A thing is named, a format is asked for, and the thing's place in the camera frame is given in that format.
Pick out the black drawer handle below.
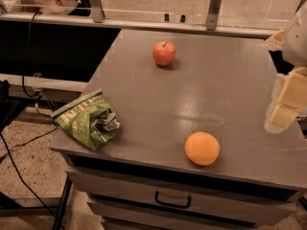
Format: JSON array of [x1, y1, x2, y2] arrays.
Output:
[[154, 191, 192, 209]]

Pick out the metal rail bracket middle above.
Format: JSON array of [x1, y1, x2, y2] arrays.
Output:
[[206, 0, 222, 31]]

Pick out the red apple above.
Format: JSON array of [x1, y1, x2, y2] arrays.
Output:
[[153, 41, 177, 66]]

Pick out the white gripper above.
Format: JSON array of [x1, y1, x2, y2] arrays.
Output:
[[264, 7, 307, 134]]

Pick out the orange fruit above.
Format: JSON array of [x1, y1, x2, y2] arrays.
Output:
[[184, 131, 220, 166]]

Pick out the grey drawer cabinet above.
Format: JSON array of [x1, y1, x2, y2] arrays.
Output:
[[52, 30, 307, 230]]

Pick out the green chip bag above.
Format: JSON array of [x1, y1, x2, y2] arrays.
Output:
[[51, 89, 121, 150]]

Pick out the black floor cable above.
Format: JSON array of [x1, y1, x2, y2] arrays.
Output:
[[0, 125, 66, 230]]

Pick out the black power cable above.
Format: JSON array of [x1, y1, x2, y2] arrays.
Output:
[[21, 11, 54, 119]]

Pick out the metal rail bracket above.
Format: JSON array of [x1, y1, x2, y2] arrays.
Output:
[[206, 0, 222, 31], [90, 0, 105, 23]]

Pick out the metal rail bracket left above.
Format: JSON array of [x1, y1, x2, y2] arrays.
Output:
[[90, 0, 105, 23]]

